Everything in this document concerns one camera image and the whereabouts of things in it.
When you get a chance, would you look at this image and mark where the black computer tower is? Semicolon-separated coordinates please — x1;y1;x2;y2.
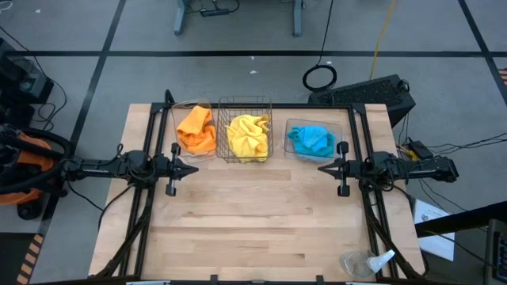
307;74;417;129

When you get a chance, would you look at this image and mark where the coiled black cable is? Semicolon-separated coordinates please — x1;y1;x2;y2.
301;63;339;93

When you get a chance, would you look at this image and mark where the yellow microfiber towel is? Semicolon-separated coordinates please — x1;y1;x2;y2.
225;124;270;164
237;114;273;143

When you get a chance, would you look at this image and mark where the metal wire basket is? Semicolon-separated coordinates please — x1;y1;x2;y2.
215;95;275;165

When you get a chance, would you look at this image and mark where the black equipment stack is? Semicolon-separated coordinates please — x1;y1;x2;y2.
0;36;55;128

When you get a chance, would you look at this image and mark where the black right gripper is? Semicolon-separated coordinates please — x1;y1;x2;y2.
317;141;361;198

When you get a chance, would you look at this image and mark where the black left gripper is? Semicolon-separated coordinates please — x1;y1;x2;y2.
160;142;200;198

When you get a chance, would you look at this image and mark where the black power strip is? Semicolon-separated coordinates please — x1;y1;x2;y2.
199;7;231;18

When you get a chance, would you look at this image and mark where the black side table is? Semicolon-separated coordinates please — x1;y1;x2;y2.
413;200;507;239

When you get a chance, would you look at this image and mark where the black power adapter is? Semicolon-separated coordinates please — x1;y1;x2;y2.
407;139;435;160

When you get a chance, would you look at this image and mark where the yellow hanging cable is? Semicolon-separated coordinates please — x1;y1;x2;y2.
368;0;398;81

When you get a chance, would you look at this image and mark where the orange and black vacuum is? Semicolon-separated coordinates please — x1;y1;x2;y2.
0;123;75;221

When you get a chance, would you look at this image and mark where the orange microfiber towel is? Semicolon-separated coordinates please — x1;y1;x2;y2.
184;105;214;132
176;125;217;156

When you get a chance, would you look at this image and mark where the clear plastic bin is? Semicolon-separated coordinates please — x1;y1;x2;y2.
281;117;344;165
170;98;219;164

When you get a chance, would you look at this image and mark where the grey control box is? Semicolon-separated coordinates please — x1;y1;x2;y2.
484;218;507;285

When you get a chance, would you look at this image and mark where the blue microfiber towel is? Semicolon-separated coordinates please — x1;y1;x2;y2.
286;124;337;158

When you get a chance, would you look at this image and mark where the white paper sheet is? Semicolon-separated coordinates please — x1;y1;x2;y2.
412;198;457;263

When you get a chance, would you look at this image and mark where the hazard striped mat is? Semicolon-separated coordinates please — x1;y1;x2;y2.
0;232;45;285

